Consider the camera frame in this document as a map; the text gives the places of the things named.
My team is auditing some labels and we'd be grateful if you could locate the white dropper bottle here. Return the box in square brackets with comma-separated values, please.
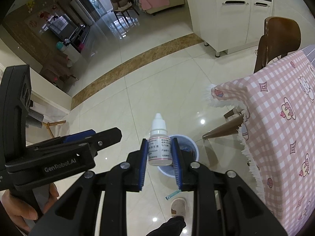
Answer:
[147, 113, 173, 167]

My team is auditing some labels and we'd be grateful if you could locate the wooden coat rack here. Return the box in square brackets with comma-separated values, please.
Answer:
[42, 120, 67, 139]

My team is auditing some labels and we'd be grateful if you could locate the small table with brown cloth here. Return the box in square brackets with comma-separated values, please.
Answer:
[39, 51, 79, 89]

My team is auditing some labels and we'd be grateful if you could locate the dark television stand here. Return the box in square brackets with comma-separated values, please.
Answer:
[63, 26, 91, 53]

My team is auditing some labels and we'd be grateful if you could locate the blue plastic bucket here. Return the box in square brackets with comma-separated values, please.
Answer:
[157, 135, 199, 177]

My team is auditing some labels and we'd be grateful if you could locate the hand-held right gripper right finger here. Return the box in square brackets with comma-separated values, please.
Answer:
[171, 138, 288, 236]

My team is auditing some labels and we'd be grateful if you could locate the beige slipper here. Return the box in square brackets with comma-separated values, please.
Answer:
[170, 197, 187, 218]

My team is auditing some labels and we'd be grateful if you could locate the purple checked tablecloth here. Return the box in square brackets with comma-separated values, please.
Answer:
[302, 44, 315, 65]

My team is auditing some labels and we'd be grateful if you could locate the white standing air conditioner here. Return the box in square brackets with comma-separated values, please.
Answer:
[70, 0, 95, 26]

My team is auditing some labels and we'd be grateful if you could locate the small teal plastic strip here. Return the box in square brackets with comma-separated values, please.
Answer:
[166, 189, 182, 200]

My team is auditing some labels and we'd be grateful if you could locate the person's left hand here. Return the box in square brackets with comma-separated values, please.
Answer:
[0, 190, 40, 235]

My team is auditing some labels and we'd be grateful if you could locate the dark wooden chair with cushion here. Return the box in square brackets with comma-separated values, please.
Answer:
[110, 0, 138, 24]

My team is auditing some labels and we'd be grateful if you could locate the person's dark trouser leg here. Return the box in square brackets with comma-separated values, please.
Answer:
[145, 216, 187, 236]

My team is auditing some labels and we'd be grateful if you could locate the white sideboard cabinet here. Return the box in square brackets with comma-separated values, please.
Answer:
[191, 0, 274, 58]

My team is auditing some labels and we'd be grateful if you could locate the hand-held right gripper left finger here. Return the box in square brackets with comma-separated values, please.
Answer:
[30, 138, 149, 236]

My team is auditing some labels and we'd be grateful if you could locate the flat screen television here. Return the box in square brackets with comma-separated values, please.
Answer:
[48, 13, 80, 41]

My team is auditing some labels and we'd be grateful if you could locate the brown wooden chair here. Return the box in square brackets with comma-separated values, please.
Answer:
[253, 16, 301, 74]

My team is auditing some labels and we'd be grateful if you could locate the pink checked tablecloth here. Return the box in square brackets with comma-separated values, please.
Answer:
[210, 45, 315, 230]

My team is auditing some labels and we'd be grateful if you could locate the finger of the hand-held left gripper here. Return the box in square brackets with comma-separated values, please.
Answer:
[61, 129, 96, 144]
[74, 127, 123, 157]

